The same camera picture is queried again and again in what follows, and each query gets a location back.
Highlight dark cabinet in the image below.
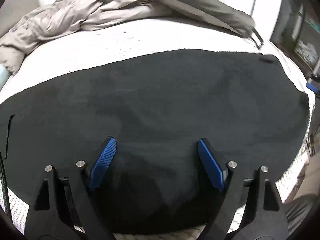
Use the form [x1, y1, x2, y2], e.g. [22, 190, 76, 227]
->
[270, 0, 320, 73]

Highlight honeycomb patterned mattress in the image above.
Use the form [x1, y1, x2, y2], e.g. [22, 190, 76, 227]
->
[0, 17, 317, 240]

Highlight person's leg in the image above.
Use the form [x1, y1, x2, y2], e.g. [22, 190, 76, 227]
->
[282, 192, 320, 233]

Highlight two-tone grey duvet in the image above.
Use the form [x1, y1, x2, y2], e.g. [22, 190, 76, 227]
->
[0, 0, 264, 74]

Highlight light blue pillow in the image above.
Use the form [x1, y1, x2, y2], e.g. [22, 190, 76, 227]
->
[0, 65, 10, 90]

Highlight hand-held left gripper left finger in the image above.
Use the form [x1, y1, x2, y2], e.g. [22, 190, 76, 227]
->
[24, 137, 117, 240]

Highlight black pants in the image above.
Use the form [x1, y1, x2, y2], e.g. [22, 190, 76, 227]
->
[0, 49, 310, 235]

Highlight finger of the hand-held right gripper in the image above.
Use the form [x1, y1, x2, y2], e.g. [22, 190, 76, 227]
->
[305, 74, 320, 93]

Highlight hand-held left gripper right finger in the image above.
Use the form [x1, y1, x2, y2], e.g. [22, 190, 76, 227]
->
[197, 138, 289, 240]

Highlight beige padded headboard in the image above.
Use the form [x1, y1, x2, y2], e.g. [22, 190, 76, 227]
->
[0, 0, 40, 38]

